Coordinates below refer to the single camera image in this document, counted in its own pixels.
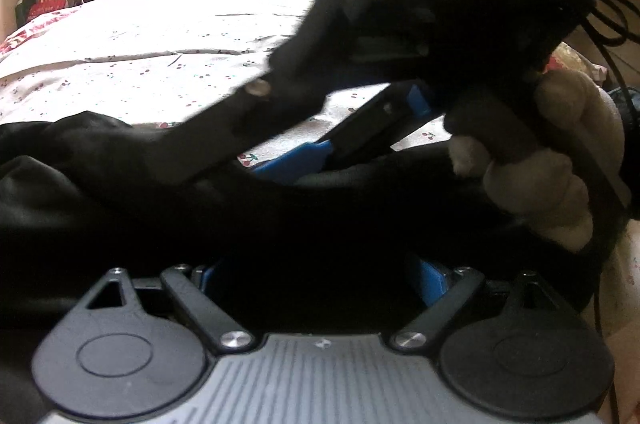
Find black pants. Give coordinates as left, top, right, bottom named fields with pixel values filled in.
left=0, top=108, right=601, bottom=355

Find white gloved right hand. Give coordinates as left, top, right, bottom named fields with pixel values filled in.
left=444, top=69, right=625, bottom=252

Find cherry print bed sheet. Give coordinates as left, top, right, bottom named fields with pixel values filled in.
left=0, top=0, right=452, bottom=170

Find red shopping bag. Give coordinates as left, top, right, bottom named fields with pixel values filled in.
left=27, top=0, right=67, bottom=21

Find black cable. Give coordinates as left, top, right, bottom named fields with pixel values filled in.
left=581, top=0, right=640, bottom=345

